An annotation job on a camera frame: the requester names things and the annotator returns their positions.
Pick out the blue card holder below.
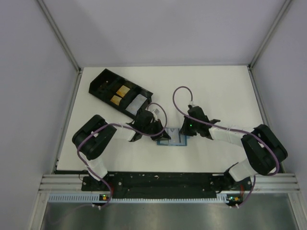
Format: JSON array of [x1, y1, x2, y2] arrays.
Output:
[[157, 127, 188, 147]]

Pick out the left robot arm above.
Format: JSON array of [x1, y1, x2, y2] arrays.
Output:
[[72, 110, 171, 181]]

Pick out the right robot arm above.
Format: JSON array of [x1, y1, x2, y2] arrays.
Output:
[[180, 105, 288, 182]]

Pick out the white card in tray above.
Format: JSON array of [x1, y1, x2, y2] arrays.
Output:
[[126, 94, 147, 115]]

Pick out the lower gold card in tray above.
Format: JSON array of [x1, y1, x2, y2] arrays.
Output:
[[110, 95, 122, 106]]

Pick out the gold card in tray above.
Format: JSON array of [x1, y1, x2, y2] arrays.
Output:
[[116, 85, 130, 98], [110, 95, 122, 106]]

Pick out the upper gold card in tray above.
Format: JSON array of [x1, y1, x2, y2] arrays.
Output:
[[116, 85, 130, 98]]

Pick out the black organizer tray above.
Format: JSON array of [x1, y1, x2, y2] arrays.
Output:
[[89, 69, 153, 119]]

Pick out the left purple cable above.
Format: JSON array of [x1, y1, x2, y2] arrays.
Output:
[[76, 102, 168, 208]]

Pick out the purple cable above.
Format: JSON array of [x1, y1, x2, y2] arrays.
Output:
[[173, 86, 281, 208], [76, 102, 168, 208]]

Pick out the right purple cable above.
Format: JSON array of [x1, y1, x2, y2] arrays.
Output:
[[173, 86, 281, 208]]

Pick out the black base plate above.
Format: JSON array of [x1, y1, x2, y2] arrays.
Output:
[[81, 172, 252, 199]]

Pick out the grey slotted cable duct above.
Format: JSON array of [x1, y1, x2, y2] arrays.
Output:
[[47, 193, 228, 204]]

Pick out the aluminium front rail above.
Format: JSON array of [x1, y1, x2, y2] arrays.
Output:
[[38, 173, 300, 193]]

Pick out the left aluminium frame post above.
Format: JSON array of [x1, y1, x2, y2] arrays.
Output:
[[35, 0, 81, 72]]

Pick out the aluminium frame post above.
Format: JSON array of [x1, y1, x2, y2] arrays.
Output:
[[35, 0, 81, 72], [248, 0, 294, 70]]

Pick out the right aluminium frame post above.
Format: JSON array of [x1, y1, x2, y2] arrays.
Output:
[[248, 0, 294, 70]]

